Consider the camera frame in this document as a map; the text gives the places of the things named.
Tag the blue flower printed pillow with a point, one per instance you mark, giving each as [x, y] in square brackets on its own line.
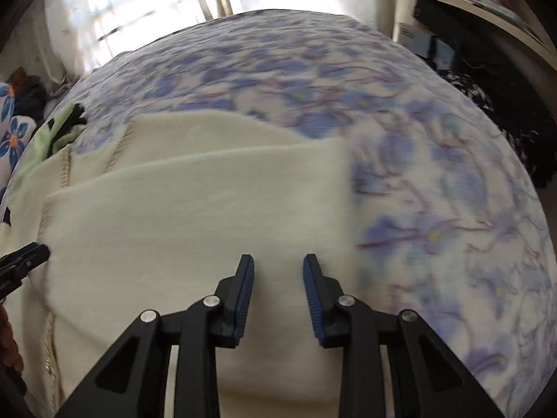
[15, 139]

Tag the white sheer curtain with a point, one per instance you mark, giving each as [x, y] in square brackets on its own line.
[130, 8]

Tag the light green garment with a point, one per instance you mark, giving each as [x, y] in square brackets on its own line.
[43, 139]

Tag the cream fleece sweater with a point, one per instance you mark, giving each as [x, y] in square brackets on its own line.
[196, 209]

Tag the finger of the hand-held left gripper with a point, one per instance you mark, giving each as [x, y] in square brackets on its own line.
[24, 259]

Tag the white cardboard box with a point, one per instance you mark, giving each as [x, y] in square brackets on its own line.
[411, 37]

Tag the blue cat printed blanket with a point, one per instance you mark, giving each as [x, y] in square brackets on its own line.
[435, 183]

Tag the wooden shelf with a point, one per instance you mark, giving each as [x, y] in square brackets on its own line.
[478, 13]

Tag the dark speckled cloth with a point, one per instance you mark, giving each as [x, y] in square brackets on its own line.
[513, 109]

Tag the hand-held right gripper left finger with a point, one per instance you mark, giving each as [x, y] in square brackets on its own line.
[244, 296]

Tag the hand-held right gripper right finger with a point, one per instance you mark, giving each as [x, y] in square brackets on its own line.
[312, 300]

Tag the dark clothes pile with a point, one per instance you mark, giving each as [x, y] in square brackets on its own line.
[30, 91]

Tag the light blue box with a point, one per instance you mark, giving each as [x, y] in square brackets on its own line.
[444, 52]

